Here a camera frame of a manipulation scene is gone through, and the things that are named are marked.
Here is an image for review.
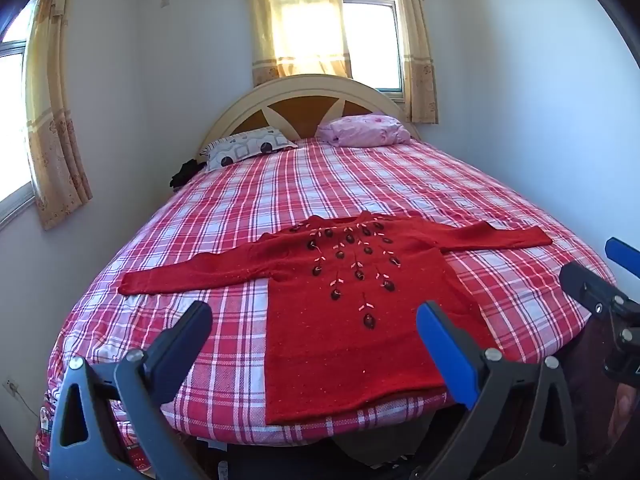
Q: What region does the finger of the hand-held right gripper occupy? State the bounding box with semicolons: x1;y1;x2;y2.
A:
604;237;640;279
559;262;640;331

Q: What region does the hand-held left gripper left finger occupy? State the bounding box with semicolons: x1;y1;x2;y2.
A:
47;301;216;480

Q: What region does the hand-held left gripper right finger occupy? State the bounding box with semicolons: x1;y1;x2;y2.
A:
416;301;581;480

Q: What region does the red knitted sweater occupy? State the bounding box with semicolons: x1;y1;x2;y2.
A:
118;211;553;425

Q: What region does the person's right hand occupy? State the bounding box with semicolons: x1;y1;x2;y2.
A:
607;382;640;445

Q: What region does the red plaid bed sheet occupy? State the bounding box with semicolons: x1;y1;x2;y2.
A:
34;137;617;471

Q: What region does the black cloth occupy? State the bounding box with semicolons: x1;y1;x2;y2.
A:
169;158;208;192

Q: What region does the white patterned pillow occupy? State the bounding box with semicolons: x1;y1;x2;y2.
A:
200;127;299;172

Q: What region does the yellow patterned curtain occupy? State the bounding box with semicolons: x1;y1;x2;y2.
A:
387;0;440;125
22;0;94;231
244;0;353;87

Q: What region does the pink floral pillow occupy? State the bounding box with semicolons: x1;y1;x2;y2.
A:
315;114;412;148

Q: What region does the cream wooden headboard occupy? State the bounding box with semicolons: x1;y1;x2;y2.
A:
199;74;421;163

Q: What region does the side window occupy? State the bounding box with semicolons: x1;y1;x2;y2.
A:
0;0;38;231

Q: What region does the window behind headboard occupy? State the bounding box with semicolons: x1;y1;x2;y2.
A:
335;0;406;103

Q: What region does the thin wall cable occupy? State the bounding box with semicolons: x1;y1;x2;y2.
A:
12;390;41;418

